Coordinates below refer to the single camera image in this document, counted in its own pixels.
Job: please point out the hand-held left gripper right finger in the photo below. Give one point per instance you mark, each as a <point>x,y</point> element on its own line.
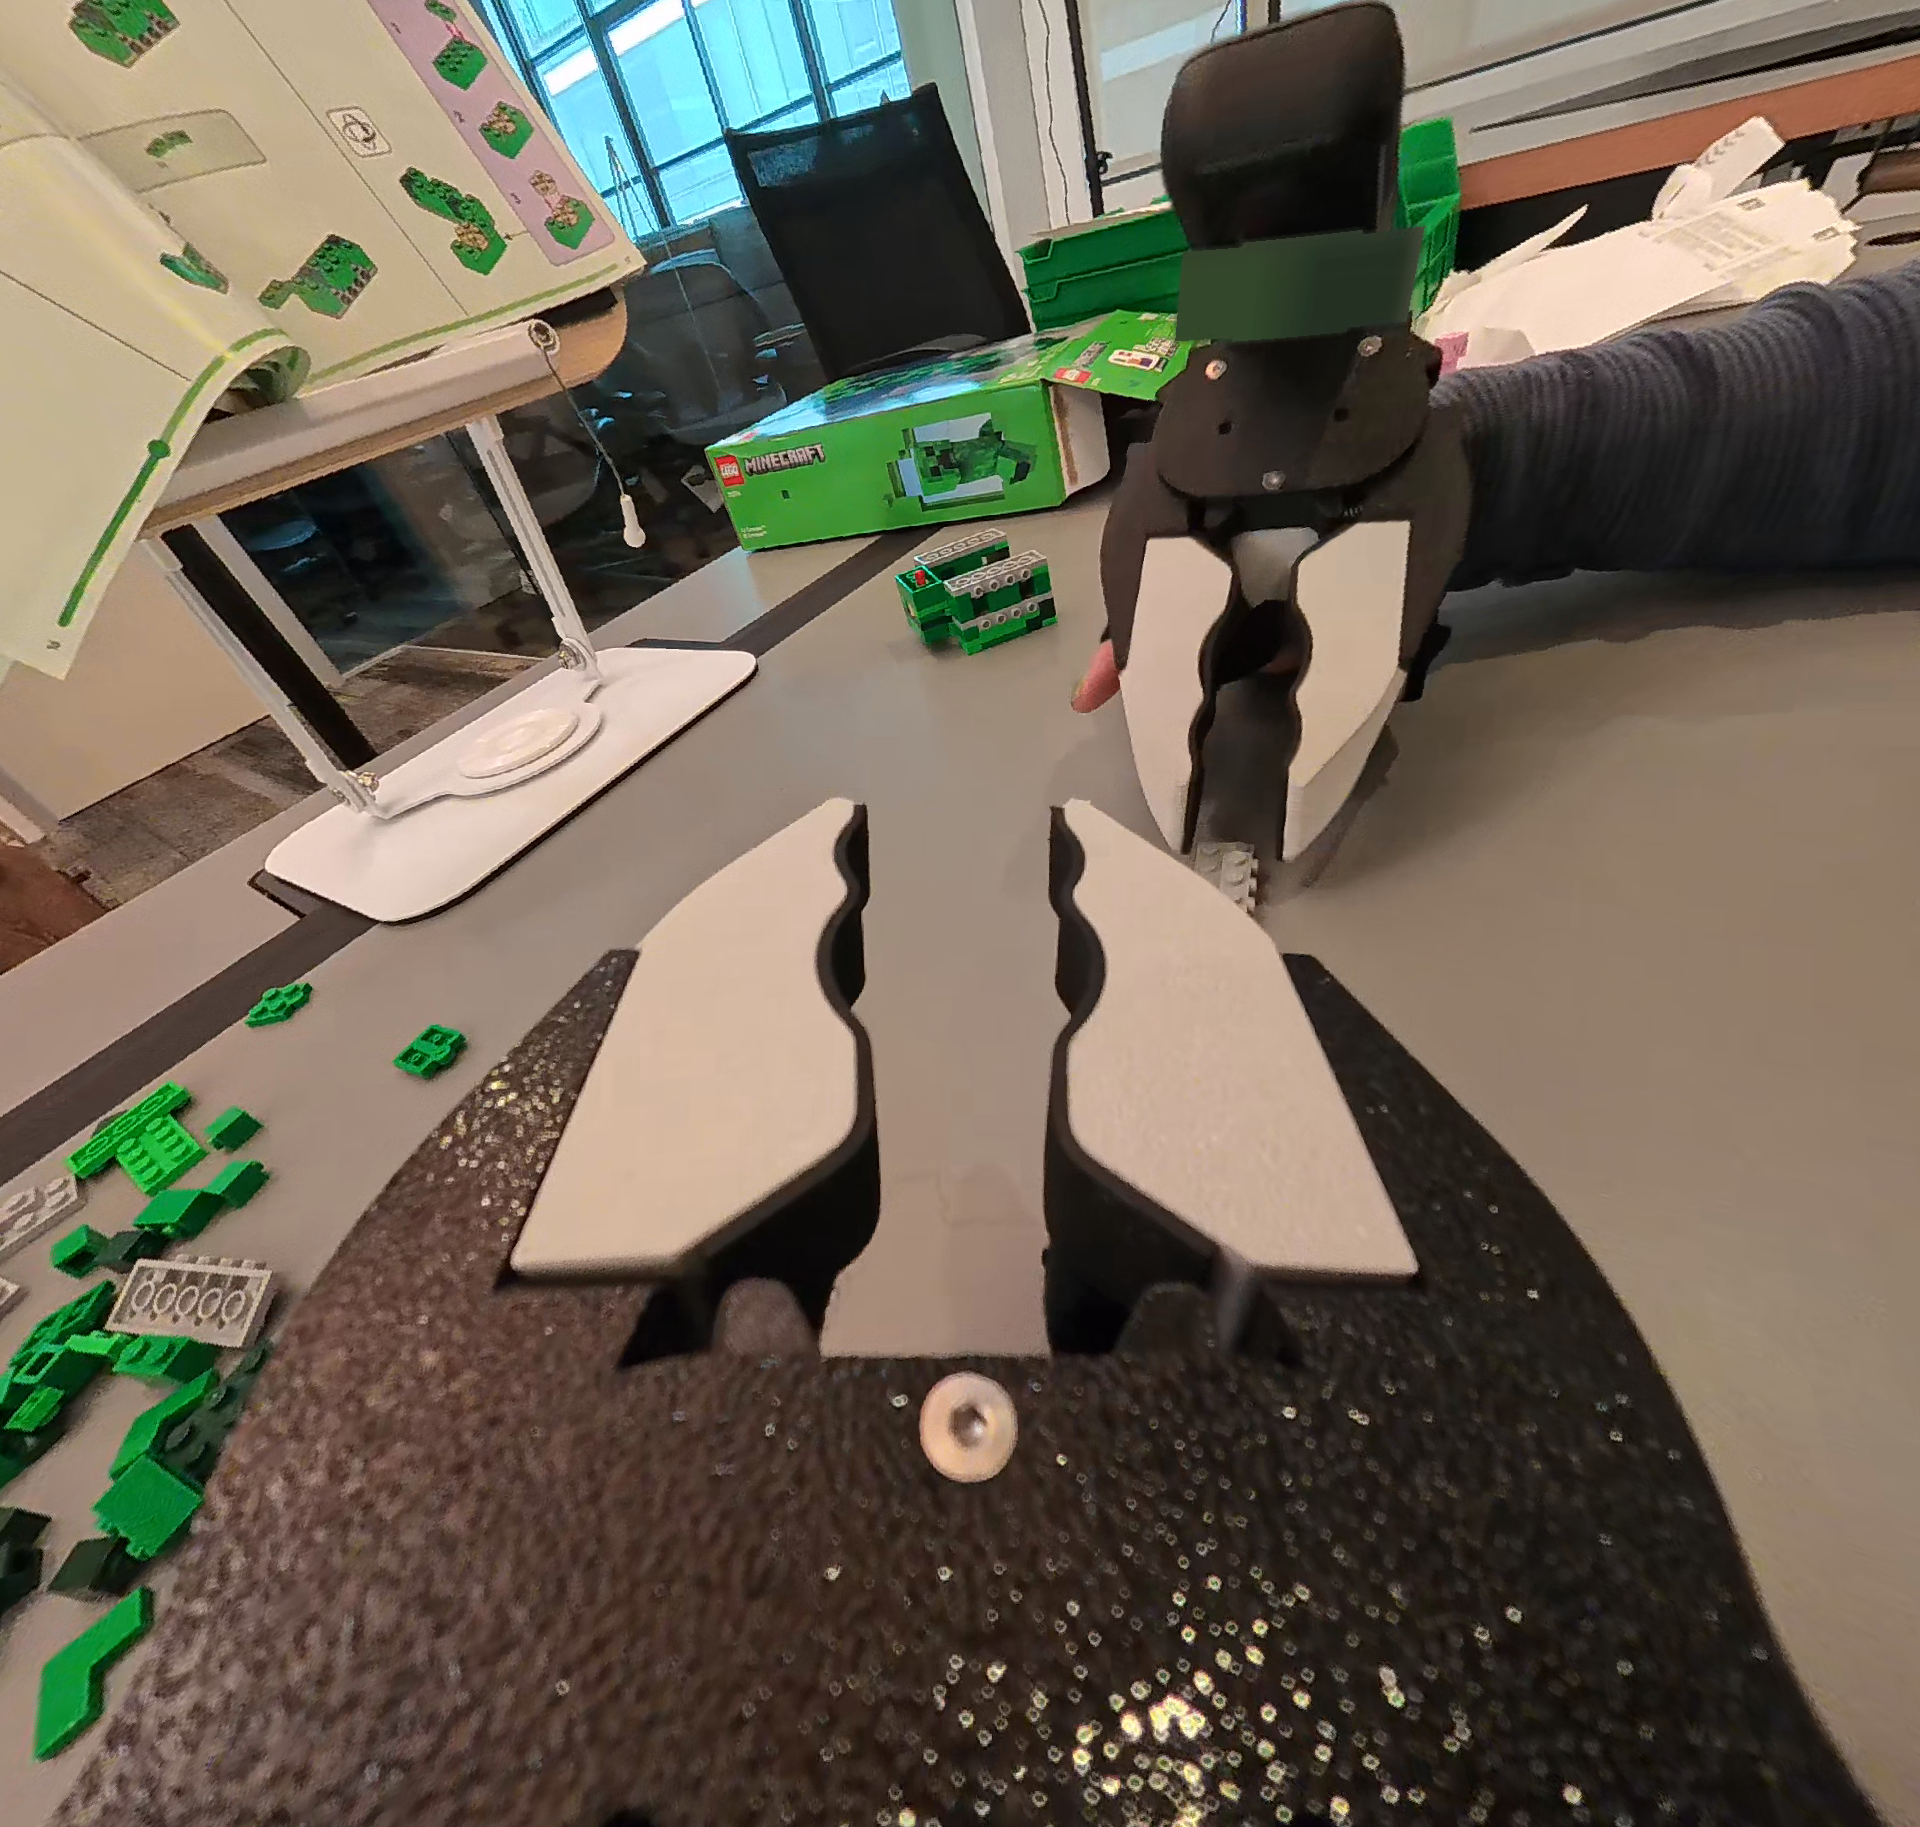
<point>1216,1109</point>

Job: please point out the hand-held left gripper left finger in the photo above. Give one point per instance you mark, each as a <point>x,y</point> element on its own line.
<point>702,1076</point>

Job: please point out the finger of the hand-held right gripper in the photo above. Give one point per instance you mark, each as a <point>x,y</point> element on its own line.
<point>1357,645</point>
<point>1173,645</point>

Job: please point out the green brick assembly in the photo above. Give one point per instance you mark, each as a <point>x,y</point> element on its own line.
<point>985,598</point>

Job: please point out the grey studded beam brick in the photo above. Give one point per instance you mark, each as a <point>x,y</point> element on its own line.
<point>1236,870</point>

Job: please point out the pale green instruction booklet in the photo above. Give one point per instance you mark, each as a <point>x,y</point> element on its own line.
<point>300,102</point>

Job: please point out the person's right forearm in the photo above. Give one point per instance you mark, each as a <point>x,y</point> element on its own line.
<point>1696,432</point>

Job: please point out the grey desk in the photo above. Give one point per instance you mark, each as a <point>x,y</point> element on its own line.
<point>1573,883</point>

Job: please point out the person's right hand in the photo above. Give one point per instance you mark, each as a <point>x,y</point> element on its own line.
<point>1099,682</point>

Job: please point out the green flat box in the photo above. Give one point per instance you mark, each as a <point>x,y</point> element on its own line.
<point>1104,257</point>

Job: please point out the green toy plate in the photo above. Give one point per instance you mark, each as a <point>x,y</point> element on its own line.
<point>434,1051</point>
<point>283,1002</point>

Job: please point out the green toy set box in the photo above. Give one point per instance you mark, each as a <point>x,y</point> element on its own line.
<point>900,460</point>

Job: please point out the white book stand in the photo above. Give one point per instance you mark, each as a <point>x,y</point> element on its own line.
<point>493,791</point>

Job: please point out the studio light on stand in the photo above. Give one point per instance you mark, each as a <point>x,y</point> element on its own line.
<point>1074,61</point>

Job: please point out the crumpled white paper bags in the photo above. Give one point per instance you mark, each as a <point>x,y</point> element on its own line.
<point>1682,251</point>

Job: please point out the black mesh office chair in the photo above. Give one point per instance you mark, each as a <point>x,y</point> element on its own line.
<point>885,238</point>

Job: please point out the rolling table with brown edge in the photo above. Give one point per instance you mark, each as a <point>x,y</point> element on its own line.
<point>1682,134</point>

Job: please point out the long light grey toy plate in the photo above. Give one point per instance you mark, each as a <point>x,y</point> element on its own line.
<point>188,1296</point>

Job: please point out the pile of green toy bricks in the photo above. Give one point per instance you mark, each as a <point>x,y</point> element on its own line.
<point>135,1342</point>

